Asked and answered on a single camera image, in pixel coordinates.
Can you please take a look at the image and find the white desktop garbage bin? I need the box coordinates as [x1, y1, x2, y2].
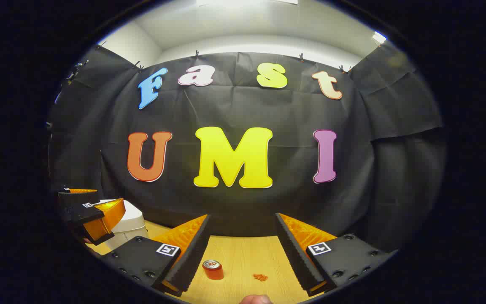
[100, 199, 149, 250]

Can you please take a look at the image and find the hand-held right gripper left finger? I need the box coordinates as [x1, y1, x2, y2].
[100, 214, 212, 297]

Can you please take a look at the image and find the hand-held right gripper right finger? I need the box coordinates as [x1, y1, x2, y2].
[275, 213, 397, 297]

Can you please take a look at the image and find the red pop can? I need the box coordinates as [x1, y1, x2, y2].
[202, 260, 224, 281]

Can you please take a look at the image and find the wooden desktop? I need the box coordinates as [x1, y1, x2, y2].
[85, 220, 340, 304]

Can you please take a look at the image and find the black backdrop cloth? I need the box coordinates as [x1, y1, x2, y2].
[48, 42, 446, 254]

